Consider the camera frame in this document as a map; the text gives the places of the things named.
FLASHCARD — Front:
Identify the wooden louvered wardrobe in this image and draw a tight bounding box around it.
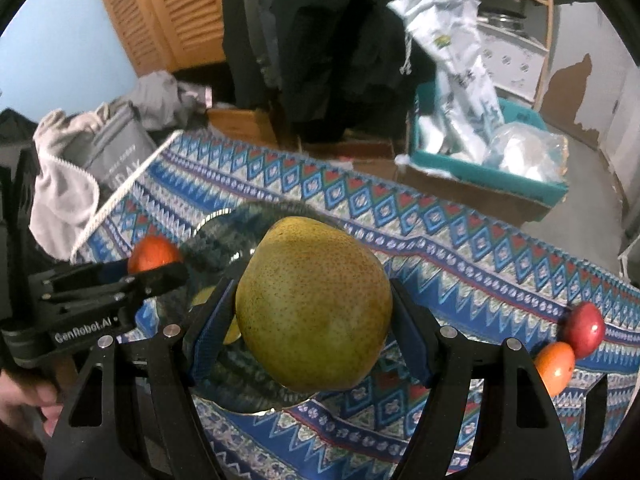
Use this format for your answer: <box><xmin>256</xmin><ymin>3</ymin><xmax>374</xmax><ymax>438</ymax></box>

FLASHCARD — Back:
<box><xmin>89</xmin><ymin>0</ymin><xmax>226</xmax><ymax>77</ymax></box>

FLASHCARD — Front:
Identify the yellow pear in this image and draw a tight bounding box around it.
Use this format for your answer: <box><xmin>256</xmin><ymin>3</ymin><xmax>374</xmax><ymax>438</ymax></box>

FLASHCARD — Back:
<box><xmin>190</xmin><ymin>287</ymin><xmax>243</xmax><ymax>346</ymax></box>

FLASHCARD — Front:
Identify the wooden ladder shelf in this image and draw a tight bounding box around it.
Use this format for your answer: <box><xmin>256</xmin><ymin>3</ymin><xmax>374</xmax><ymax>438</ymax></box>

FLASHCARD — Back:
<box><xmin>442</xmin><ymin>0</ymin><xmax>557</xmax><ymax>112</ymax></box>

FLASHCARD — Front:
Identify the bright red apple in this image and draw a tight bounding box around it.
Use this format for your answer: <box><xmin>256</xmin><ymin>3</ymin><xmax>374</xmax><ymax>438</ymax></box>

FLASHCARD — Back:
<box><xmin>562</xmin><ymin>302</ymin><xmax>606</xmax><ymax>359</ymax></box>

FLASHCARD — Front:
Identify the wooden drawer box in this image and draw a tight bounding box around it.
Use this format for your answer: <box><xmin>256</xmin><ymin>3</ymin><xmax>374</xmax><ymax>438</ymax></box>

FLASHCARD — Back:
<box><xmin>206</xmin><ymin>107</ymin><xmax>281</xmax><ymax>147</ymax></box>

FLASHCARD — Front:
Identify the person's left hand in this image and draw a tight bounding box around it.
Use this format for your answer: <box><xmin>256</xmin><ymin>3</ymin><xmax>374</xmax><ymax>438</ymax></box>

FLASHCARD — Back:
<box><xmin>0</xmin><ymin>370</ymin><xmax>61</xmax><ymax>437</ymax></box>

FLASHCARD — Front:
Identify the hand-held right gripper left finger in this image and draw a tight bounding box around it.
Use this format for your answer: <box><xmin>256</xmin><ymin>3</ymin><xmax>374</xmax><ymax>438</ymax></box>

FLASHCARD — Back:
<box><xmin>42</xmin><ymin>277</ymin><xmax>239</xmax><ymax>480</ymax></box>

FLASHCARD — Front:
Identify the white fleece blanket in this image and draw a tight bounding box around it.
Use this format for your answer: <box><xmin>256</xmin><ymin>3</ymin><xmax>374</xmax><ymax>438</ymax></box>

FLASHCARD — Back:
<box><xmin>29</xmin><ymin>107</ymin><xmax>109</xmax><ymax>262</ymax></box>

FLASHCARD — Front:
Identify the teal plastic crate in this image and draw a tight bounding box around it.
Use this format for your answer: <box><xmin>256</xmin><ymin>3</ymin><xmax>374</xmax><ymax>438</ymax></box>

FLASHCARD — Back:
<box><xmin>407</xmin><ymin>82</ymin><xmax>571</xmax><ymax>207</ymax></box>

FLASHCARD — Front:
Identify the pale grey door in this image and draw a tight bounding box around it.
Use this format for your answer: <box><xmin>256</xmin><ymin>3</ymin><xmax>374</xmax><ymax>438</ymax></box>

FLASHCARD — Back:
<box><xmin>544</xmin><ymin>0</ymin><xmax>640</xmax><ymax>173</ymax></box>

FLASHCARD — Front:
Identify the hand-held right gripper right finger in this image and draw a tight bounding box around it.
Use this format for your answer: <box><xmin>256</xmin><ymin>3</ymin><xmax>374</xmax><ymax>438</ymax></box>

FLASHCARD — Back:
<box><xmin>390</xmin><ymin>280</ymin><xmax>577</xmax><ymax>480</ymax></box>

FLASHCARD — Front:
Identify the metal steamer pot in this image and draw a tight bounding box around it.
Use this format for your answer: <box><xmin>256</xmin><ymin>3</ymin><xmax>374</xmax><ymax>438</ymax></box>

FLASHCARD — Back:
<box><xmin>477</xmin><ymin>7</ymin><xmax>527</xmax><ymax>32</ymax></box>

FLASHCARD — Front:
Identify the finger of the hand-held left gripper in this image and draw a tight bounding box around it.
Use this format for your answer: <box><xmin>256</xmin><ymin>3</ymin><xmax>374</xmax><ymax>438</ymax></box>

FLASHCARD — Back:
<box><xmin>30</xmin><ymin>260</ymin><xmax>190</xmax><ymax>307</ymax></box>

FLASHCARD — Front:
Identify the blue patterned tablecloth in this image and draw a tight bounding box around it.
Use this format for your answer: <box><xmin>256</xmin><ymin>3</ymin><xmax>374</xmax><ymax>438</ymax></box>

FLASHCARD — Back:
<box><xmin>70</xmin><ymin>129</ymin><xmax>640</xmax><ymax>480</ymax></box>

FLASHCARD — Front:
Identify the large orange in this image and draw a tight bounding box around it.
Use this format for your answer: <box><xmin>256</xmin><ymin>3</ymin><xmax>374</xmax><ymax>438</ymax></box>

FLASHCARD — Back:
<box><xmin>534</xmin><ymin>342</ymin><xmax>576</xmax><ymax>397</ymax></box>
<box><xmin>127</xmin><ymin>235</ymin><xmax>184</xmax><ymax>276</ymax></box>

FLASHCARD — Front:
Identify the clear plastic bag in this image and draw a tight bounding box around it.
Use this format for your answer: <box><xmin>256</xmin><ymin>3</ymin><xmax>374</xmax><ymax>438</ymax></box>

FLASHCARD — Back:
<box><xmin>482</xmin><ymin>122</ymin><xmax>569</xmax><ymax>184</ymax></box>

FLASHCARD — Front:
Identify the green speckled pear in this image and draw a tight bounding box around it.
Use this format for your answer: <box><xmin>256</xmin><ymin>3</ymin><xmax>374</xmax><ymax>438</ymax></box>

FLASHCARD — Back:
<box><xmin>235</xmin><ymin>216</ymin><xmax>394</xmax><ymax>393</ymax></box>

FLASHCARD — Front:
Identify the grey printed tote bag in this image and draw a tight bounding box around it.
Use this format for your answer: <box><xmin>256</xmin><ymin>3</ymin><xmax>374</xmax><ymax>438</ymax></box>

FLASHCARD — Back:
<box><xmin>65</xmin><ymin>102</ymin><xmax>159</xmax><ymax>197</ymax></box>

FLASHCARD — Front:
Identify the white printed rice bag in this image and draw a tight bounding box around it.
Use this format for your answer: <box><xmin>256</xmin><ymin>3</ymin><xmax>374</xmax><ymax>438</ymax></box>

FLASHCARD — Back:
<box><xmin>387</xmin><ymin>0</ymin><xmax>506</xmax><ymax>165</ymax></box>

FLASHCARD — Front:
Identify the brown cardboard box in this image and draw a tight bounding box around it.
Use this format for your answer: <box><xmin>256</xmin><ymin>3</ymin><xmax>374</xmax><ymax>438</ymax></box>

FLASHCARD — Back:
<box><xmin>399</xmin><ymin>160</ymin><xmax>557</xmax><ymax>223</ymax></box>

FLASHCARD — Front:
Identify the white perforated basket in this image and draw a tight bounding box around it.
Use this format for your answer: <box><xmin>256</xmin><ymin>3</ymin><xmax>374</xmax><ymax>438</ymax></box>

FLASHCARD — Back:
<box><xmin>475</xmin><ymin>16</ymin><xmax>549</xmax><ymax>107</ymax></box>

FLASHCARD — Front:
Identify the black hooded coat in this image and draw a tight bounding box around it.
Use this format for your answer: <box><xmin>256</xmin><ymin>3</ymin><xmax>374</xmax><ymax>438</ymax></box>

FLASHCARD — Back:
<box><xmin>221</xmin><ymin>0</ymin><xmax>437</xmax><ymax>144</ymax></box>

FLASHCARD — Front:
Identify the dark glass plate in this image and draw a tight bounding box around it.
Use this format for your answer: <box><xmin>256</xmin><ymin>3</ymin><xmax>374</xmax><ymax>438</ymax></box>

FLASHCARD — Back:
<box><xmin>179</xmin><ymin>200</ymin><xmax>351</xmax><ymax>416</ymax></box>

